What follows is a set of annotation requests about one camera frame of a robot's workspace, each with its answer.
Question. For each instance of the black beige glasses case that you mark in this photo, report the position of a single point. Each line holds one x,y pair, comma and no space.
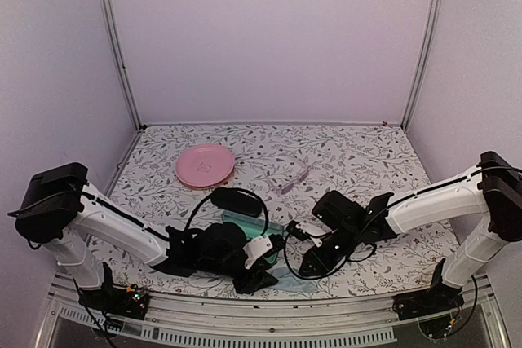
237,201

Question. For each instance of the pink round plate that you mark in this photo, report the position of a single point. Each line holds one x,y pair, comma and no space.
204,165

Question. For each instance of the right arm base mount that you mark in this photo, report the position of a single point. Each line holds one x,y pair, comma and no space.
436,298

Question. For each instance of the right aluminium frame post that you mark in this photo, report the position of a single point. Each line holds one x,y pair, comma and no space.
421,65

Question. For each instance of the front aluminium rail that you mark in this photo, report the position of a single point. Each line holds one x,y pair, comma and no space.
352,309

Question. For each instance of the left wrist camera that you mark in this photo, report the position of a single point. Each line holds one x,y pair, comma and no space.
262,250

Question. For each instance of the left aluminium frame post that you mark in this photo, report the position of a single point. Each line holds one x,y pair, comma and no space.
120,63

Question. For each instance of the aluminium frame post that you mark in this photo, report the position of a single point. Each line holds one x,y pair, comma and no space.
120,63
421,65

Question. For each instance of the grey marbled glasses case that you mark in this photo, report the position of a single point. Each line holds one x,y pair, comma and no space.
251,227

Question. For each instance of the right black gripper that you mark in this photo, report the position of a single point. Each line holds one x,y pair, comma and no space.
322,265

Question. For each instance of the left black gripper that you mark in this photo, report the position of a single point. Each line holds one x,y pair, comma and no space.
245,286

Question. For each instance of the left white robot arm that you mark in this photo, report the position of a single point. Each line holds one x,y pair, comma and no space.
60,204

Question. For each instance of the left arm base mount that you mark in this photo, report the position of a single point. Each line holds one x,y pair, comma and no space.
130,302

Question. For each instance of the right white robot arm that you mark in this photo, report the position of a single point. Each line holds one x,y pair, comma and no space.
492,189

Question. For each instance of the pink clear sunglasses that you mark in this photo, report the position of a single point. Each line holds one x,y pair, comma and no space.
285,173

